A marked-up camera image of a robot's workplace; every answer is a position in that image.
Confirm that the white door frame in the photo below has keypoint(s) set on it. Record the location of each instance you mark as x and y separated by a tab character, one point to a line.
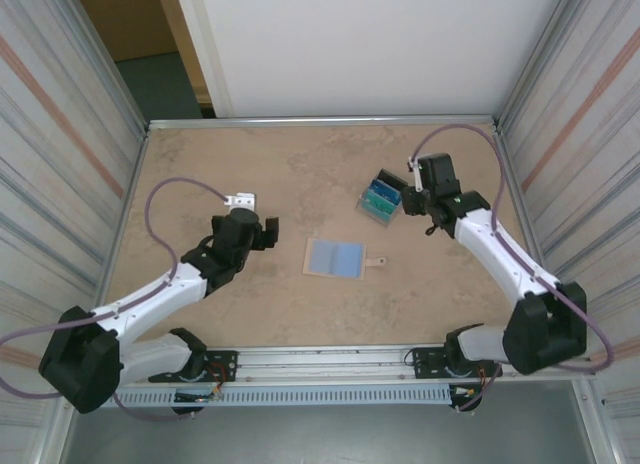
204	44

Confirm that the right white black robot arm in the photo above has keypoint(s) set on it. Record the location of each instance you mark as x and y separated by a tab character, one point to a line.
500	254

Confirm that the brown wooden door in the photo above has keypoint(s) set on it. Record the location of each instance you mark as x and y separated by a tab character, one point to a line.
125	19

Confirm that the blue credit card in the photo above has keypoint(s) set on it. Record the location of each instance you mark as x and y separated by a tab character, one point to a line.
385	189

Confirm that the striped corrugated side panel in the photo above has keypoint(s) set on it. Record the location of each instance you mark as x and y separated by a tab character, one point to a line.
600	134
40	134

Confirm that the small green circuit board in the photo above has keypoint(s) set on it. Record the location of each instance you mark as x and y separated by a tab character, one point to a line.
192	397

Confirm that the aluminium table side rail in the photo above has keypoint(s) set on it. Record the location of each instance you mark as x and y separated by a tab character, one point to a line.
134	184
514	184

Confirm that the aluminium mounting rail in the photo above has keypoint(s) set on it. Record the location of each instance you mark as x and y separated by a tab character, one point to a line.
325	356

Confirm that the grey metal lower shelf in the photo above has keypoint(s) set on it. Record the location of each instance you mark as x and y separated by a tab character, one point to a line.
325	439

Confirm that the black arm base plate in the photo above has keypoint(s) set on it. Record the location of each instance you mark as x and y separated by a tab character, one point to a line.
225	364
425	364

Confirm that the aluminium frame post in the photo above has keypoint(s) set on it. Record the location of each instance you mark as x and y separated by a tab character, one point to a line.
539	59
129	101

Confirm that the blue cutting board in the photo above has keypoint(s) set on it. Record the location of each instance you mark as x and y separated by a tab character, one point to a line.
332	256

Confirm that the clear black card box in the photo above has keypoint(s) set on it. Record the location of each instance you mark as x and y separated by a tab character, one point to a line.
372	217

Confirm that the aluminium table end rail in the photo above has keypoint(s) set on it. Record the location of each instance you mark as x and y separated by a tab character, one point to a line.
325	120

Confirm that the teal credit card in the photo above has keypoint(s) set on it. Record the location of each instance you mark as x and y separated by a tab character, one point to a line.
375	198
385	213

